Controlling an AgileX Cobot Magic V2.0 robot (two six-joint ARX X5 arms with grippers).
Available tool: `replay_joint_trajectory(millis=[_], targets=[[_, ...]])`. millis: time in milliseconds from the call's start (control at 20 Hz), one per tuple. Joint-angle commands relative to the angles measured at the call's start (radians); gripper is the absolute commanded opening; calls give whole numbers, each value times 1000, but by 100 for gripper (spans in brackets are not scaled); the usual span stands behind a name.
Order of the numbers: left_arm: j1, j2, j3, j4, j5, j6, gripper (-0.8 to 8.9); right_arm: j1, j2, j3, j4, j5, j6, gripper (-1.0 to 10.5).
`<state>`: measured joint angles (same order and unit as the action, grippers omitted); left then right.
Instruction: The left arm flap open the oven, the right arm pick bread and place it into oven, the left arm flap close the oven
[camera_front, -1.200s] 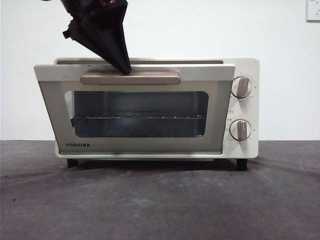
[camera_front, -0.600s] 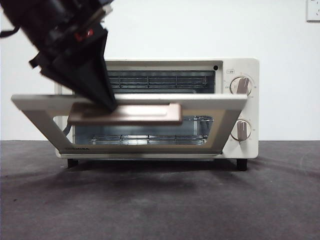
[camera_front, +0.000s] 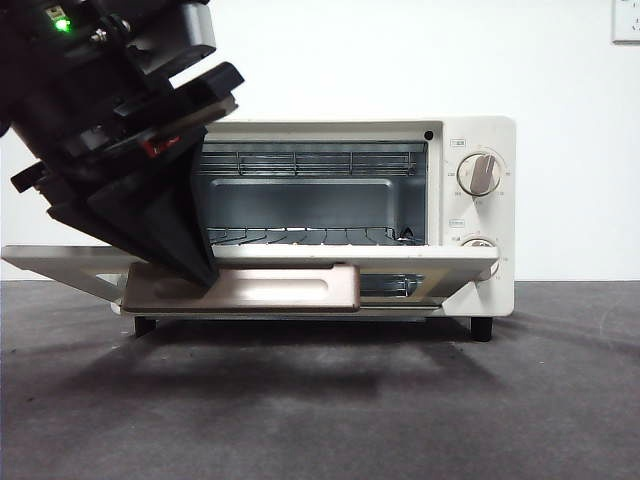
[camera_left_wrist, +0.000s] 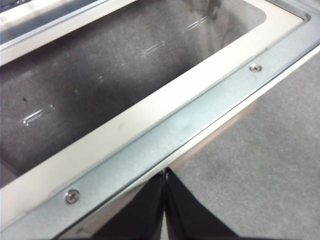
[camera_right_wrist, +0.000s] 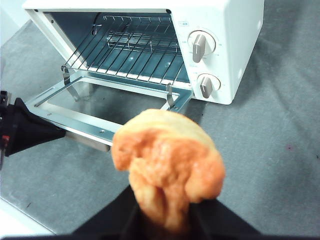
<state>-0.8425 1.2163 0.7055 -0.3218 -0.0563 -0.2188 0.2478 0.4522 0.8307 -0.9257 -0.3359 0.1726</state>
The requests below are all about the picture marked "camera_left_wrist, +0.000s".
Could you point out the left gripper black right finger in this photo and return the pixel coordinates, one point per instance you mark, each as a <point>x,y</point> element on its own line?
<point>190,215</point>

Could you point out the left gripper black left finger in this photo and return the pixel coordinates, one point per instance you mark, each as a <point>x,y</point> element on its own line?
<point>140,215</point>

